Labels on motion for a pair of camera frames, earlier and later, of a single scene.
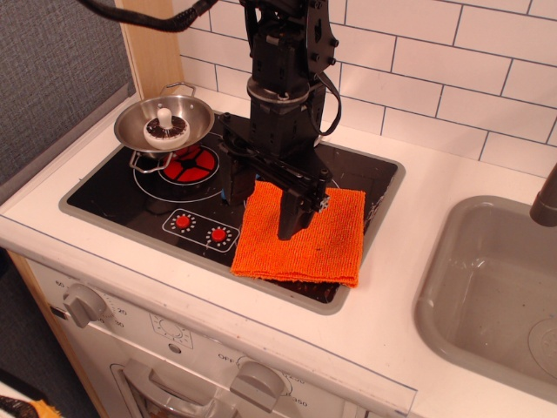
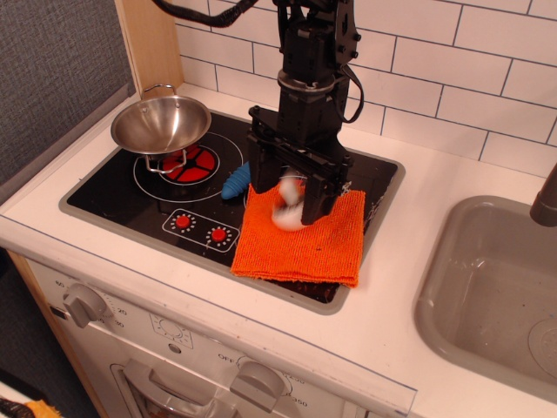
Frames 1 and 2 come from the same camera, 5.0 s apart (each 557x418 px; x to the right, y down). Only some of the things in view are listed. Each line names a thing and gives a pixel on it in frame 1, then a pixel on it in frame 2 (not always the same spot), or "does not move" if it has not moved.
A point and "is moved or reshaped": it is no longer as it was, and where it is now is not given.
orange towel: [328, 249] does not move
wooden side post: [155, 53] does not move
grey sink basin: [486, 293] does not move
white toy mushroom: [165, 131] is moved or reshaped
